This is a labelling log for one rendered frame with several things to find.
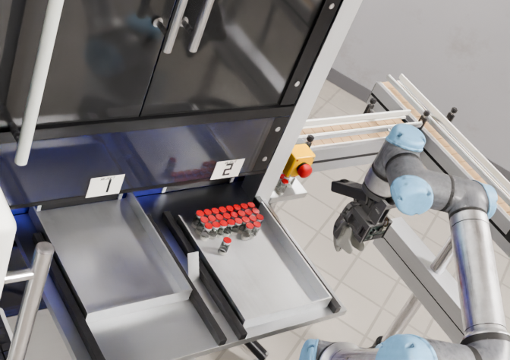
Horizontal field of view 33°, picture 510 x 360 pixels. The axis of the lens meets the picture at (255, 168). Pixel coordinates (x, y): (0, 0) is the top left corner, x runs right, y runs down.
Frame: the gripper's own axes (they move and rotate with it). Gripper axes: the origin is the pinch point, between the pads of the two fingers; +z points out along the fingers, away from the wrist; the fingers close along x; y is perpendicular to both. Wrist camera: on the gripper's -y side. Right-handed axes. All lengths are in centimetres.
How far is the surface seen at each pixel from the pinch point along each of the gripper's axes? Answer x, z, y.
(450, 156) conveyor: 83, 16, -36
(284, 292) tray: -2.9, 21.4, -4.8
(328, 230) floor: 116, 110, -87
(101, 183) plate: -42, 6, -35
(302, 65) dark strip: 3.1, -23.7, -35.9
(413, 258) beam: 84, 57, -28
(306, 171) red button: 17.1, 9.0, -32.2
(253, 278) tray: -8.7, 21.4, -11.1
